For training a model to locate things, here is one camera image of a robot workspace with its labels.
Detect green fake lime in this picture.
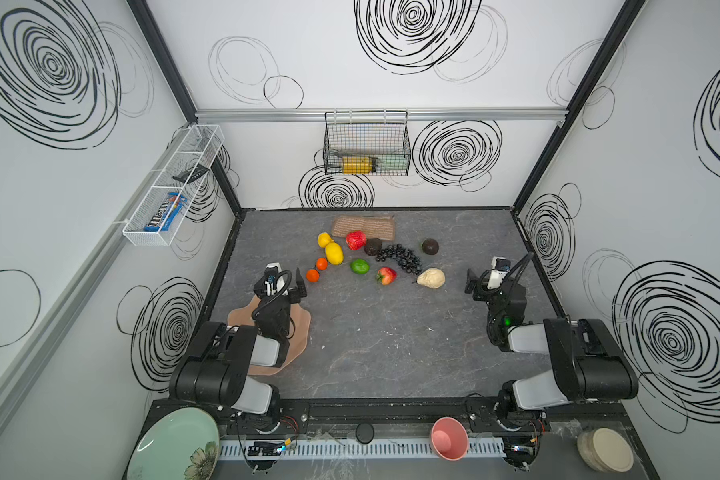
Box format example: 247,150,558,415
350,259,370,275

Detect black remote control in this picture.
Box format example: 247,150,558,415
172,164,209,184

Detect small yellow lemon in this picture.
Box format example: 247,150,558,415
318,232,333,248

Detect black round knob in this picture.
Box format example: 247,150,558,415
355,422,375,445

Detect yellow sponge in basket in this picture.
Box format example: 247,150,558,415
342,156,376,175

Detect black grape bunch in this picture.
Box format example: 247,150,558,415
375,244,423,275

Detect dark mangosteen green top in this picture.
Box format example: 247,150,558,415
421,238,440,256

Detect cream fake pear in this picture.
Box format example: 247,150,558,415
416,268,446,289

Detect pink wavy fruit bowl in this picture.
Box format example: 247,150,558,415
227,296,311,376

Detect dark fake avocado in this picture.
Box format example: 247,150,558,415
363,238,383,256

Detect green item in basket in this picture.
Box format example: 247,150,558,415
375,154,410,176

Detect lower orange tangerine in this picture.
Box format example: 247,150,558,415
306,269,320,283

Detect pink cup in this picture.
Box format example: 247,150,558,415
430,417,469,461

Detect large yellow lemon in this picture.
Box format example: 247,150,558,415
324,242,344,265

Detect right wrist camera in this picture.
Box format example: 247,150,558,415
487,257,512,290

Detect red fake bell pepper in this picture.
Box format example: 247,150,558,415
345,231,367,251

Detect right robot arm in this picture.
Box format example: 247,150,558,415
465,266,639,418

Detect beige stacked bowls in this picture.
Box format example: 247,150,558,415
576,428,634,473

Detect white slotted cable duct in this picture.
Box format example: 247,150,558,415
219,437,506,461

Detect white wire wall shelf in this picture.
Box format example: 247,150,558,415
123,124,224,247

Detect green floral plate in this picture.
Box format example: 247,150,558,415
125,408,220,480

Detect red green apple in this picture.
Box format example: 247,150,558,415
376,267,397,286

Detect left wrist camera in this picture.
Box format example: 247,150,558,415
264,262,281,297

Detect black wire wall basket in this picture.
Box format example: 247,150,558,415
322,110,412,175

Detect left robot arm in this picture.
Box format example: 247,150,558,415
169,263,311,419

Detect blue candy packet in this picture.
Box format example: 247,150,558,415
143,192,186,232

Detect brown woven mat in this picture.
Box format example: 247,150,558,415
330,215,396,241

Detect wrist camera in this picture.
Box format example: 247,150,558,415
487,257,512,290
264,262,281,297

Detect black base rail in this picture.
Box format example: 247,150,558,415
143,395,628,436

